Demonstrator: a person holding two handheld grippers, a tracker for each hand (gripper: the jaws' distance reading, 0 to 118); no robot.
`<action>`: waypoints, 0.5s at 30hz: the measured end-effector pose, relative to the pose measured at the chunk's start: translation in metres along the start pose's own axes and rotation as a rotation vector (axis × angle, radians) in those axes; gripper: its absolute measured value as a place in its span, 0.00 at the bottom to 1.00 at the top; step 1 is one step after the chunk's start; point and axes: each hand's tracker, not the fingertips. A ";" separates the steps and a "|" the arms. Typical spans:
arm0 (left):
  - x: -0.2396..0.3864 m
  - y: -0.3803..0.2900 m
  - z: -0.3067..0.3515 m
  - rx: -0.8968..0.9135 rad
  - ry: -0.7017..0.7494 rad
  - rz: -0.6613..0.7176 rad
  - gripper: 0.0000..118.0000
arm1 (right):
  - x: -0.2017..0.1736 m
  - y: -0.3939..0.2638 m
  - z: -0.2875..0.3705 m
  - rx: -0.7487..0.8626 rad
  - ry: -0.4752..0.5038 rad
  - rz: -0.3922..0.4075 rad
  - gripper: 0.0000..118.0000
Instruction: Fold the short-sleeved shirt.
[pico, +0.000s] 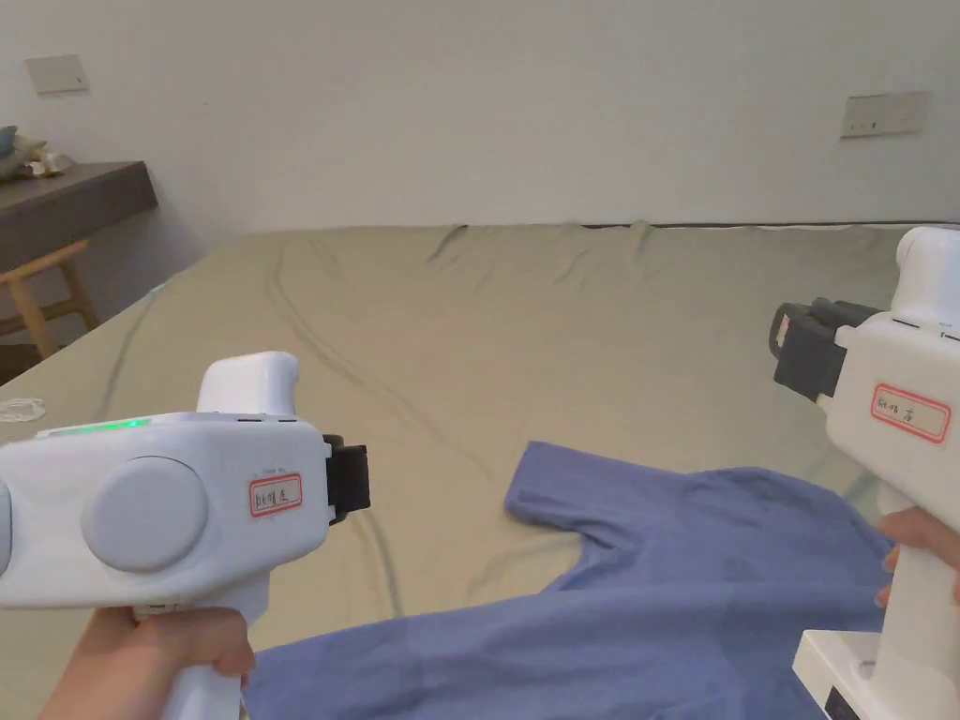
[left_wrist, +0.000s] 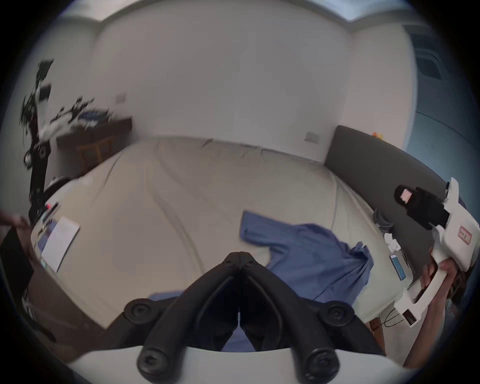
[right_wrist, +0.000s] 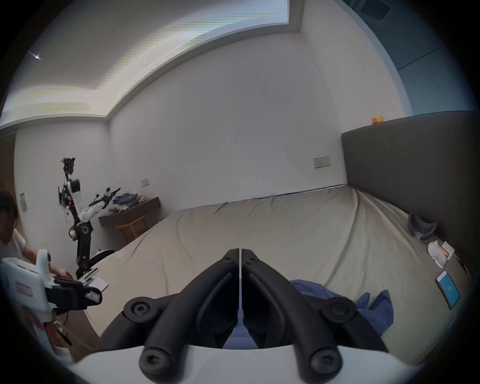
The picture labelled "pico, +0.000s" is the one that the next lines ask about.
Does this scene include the person's right hand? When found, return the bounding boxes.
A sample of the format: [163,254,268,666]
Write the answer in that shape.
[874,505,960,610]

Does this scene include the person's left hand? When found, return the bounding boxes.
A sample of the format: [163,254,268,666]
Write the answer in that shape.
[36,603,258,720]

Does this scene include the bed with beige sheet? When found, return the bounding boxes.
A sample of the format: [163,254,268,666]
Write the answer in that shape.
[0,220,960,720]

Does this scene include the white wall switch plate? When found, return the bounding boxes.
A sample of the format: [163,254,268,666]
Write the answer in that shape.
[24,53,91,96]

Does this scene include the white cable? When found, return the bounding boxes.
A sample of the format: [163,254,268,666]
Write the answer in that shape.
[0,395,49,426]

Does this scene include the light wooden stool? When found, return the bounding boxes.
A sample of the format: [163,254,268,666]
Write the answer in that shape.
[0,239,102,361]

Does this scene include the white wall socket panel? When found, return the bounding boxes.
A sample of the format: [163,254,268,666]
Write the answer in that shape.
[839,90,932,141]

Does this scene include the dark wooden desk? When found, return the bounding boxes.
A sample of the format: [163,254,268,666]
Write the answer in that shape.
[0,123,159,276]

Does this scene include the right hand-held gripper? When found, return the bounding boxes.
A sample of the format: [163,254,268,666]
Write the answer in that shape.
[768,224,960,720]

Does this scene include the blue shirt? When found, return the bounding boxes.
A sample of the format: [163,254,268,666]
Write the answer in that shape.
[243,441,901,720]

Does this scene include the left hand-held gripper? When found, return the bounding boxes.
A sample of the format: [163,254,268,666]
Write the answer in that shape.
[0,351,372,720]

